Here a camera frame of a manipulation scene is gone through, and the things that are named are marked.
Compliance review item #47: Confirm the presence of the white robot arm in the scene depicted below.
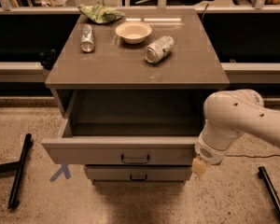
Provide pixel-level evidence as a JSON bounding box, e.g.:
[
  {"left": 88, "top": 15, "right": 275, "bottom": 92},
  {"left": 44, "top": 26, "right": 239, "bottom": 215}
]
[{"left": 192, "top": 90, "right": 280, "bottom": 176}]

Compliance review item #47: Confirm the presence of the black stand leg right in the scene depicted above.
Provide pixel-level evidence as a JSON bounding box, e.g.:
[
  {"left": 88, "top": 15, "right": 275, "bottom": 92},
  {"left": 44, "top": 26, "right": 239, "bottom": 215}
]
[{"left": 258, "top": 166, "right": 280, "bottom": 218}]

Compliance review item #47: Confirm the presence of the white paper bowl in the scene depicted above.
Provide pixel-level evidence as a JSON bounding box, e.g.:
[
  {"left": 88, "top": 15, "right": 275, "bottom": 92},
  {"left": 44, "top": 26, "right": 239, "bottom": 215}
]
[{"left": 115, "top": 21, "right": 152, "bottom": 44}]

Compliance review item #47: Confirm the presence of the blue tape cross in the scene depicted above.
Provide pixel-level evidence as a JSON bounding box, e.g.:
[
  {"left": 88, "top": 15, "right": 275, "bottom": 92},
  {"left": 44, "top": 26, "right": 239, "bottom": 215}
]
[{"left": 49, "top": 164, "right": 71, "bottom": 182}]

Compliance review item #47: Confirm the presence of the grey drawer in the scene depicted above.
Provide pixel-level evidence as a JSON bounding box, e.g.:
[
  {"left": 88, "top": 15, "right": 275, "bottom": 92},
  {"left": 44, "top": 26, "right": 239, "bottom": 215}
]
[
  {"left": 42, "top": 119, "right": 198, "bottom": 166},
  {"left": 84, "top": 165, "right": 191, "bottom": 182}
]

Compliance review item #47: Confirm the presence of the green chip bag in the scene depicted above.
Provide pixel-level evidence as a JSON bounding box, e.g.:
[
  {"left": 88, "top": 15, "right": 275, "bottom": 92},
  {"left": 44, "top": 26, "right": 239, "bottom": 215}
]
[{"left": 78, "top": 4, "right": 125, "bottom": 24}]

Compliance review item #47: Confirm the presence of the black floor cable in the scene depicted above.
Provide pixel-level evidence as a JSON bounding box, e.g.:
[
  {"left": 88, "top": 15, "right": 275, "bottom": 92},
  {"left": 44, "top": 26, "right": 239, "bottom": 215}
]
[{"left": 225, "top": 153, "right": 280, "bottom": 159}]

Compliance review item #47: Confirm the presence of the black stand leg left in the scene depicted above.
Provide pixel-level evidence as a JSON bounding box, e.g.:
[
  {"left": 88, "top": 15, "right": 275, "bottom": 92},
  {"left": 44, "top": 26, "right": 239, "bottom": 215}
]
[{"left": 0, "top": 133, "right": 34, "bottom": 210}]

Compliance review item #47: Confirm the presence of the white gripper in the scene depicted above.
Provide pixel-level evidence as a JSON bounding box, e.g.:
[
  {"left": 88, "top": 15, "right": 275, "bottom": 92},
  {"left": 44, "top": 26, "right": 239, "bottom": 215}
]
[{"left": 191, "top": 135, "right": 227, "bottom": 177}]

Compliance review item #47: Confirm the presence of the black object on ledge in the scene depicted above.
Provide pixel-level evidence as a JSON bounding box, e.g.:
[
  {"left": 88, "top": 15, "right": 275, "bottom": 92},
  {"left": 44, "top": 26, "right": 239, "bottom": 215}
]
[{"left": 39, "top": 49, "right": 56, "bottom": 70}]

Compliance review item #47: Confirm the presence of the grey cabinet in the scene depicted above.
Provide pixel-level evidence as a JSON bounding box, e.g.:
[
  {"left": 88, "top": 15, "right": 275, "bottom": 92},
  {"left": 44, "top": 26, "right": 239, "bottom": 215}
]
[{"left": 46, "top": 9, "right": 229, "bottom": 137}]

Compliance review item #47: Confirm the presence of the white green soda can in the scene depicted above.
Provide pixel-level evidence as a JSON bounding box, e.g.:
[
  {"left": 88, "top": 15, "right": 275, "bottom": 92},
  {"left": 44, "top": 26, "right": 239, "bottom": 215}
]
[{"left": 145, "top": 35, "right": 175, "bottom": 63}]

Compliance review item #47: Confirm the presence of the grey lower drawer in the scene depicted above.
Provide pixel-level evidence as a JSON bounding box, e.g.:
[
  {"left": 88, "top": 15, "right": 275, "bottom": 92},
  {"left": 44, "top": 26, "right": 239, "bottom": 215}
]
[{"left": 84, "top": 165, "right": 191, "bottom": 182}]

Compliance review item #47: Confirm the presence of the black stand leg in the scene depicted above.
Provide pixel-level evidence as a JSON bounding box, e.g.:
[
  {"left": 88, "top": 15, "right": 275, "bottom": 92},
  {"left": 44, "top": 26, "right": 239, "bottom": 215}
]
[
  {"left": 258, "top": 166, "right": 280, "bottom": 218},
  {"left": 0, "top": 133, "right": 34, "bottom": 210}
]

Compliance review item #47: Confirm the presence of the silver slim can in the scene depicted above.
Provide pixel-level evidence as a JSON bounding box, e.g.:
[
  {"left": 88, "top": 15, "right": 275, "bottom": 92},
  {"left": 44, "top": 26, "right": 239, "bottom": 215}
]
[{"left": 80, "top": 24, "right": 95, "bottom": 52}]

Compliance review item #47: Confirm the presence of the grey top drawer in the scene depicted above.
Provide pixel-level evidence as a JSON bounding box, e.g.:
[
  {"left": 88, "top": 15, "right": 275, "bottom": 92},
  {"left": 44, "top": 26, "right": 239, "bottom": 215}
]
[{"left": 42, "top": 119, "right": 198, "bottom": 166}]

